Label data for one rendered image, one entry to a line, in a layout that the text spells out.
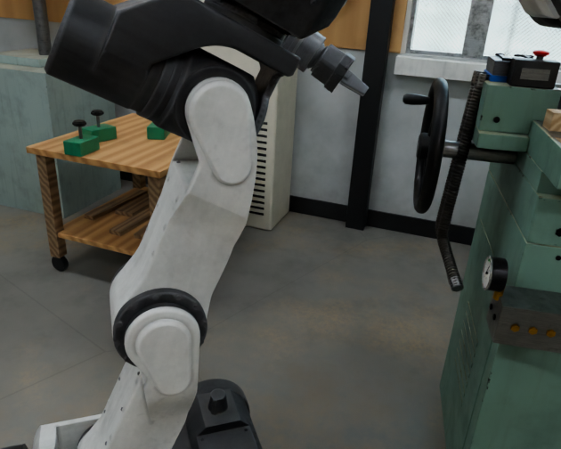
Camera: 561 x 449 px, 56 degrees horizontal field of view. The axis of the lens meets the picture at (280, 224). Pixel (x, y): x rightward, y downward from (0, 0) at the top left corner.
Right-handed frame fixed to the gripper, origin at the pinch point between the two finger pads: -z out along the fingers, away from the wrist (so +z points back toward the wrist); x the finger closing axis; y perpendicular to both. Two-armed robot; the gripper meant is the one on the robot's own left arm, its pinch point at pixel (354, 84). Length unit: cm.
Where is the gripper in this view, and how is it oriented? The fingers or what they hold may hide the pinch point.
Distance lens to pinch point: 122.2
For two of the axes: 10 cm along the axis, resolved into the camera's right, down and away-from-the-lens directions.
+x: 1.7, -1.2, -9.8
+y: 5.5, -8.1, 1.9
